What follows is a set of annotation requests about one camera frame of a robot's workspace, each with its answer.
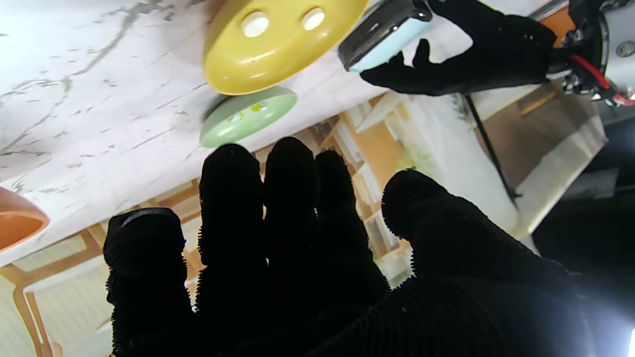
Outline orange bowl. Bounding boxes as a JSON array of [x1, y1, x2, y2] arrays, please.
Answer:
[[0, 186, 51, 252]]

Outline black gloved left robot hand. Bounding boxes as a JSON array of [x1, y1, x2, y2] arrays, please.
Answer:
[[360, 0, 559, 96]]

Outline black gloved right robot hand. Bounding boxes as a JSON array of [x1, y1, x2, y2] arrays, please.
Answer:
[[102, 136, 635, 357]]

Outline red cable of left arm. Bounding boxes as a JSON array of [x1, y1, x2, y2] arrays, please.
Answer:
[[568, 54, 635, 107]]

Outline green round dish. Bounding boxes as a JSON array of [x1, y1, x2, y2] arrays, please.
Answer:
[[199, 86, 298, 148]]

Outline thin black pole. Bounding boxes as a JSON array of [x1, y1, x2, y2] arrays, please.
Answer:
[[464, 94, 521, 200]]

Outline teal lidded pill box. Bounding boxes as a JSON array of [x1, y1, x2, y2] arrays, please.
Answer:
[[338, 0, 433, 73]]

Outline yellow round dish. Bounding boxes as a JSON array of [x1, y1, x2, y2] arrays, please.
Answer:
[[202, 0, 370, 96]]

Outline white round pill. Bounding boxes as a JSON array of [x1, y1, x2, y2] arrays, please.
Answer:
[[302, 7, 326, 31], [241, 11, 270, 38]]

